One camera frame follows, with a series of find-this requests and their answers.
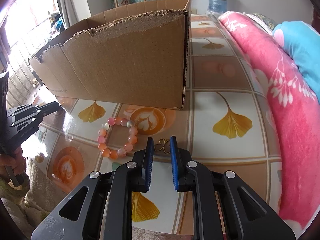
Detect pink orange bead bracelet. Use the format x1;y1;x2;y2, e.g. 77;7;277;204
96;116;139;160

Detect gold loop earring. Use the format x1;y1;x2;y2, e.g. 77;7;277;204
154;138;170;154

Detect person left hand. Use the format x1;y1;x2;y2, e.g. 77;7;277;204
0;146;25;183

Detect white fluffy blanket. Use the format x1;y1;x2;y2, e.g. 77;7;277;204
1;159;66;239

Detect patterned plastic tablecloth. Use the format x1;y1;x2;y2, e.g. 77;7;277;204
23;15;282;235

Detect brown cardboard box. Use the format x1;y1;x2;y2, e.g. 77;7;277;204
29;0;190;109

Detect pink floral blanket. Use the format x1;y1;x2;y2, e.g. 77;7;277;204
219;11;319;235

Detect blue pillow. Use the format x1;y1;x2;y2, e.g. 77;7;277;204
273;21;320;98

